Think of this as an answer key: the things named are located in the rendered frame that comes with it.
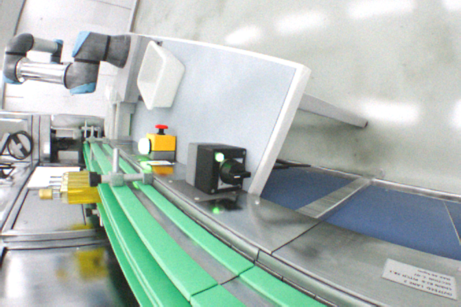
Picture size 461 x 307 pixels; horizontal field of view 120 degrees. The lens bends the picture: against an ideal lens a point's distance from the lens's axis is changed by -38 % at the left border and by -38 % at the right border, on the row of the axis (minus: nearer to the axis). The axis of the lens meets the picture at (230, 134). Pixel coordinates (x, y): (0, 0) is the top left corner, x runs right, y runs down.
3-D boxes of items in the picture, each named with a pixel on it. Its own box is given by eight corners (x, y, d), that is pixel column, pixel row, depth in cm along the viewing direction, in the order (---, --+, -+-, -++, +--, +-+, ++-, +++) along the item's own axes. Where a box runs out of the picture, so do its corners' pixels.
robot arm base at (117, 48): (126, 36, 85) (105, 32, 79) (133, 33, 75) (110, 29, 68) (119, 67, 89) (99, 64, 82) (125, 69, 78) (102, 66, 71)
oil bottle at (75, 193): (117, 195, 70) (60, 199, 55) (117, 181, 69) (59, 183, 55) (121, 201, 65) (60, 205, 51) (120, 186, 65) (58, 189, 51)
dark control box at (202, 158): (218, 178, 46) (184, 182, 40) (221, 142, 45) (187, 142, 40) (245, 189, 39) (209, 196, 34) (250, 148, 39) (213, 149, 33)
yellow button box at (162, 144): (166, 155, 66) (145, 155, 61) (168, 132, 66) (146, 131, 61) (175, 160, 61) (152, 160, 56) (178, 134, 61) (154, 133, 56)
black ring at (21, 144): (33, 159, 118) (8, 158, 104) (33, 131, 117) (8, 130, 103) (32, 160, 114) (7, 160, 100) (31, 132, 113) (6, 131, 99)
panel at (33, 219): (81, 170, 126) (36, 170, 104) (81, 166, 126) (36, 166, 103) (96, 236, 59) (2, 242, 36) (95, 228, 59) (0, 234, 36)
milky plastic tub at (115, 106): (123, 142, 111) (108, 142, 105) (126, 103, 110) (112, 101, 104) (131, 147, 98) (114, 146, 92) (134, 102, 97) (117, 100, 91)
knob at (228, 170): (237, 182, 38) (250, 187, 36) (217, 185, 35) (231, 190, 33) (239, 157, 38) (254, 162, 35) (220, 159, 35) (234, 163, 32)
